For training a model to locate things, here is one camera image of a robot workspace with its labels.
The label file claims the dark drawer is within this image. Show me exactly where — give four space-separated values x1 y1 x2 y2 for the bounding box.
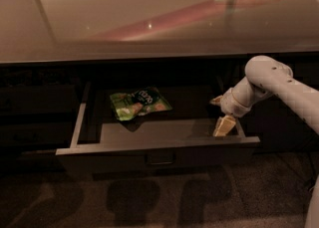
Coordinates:
0 149 65 174
0 85 79 115
0 122 73 146
56 85 260 174

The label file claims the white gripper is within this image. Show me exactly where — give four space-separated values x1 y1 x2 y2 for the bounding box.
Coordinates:
209 88 250 136

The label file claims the green snack packet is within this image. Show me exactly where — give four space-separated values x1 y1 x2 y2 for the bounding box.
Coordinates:
110 87 172 121

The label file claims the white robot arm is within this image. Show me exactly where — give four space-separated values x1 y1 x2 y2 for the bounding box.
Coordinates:
209 55 319 136

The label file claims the dark cabinet frame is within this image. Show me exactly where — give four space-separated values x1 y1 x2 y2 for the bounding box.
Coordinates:
0 51 319 174

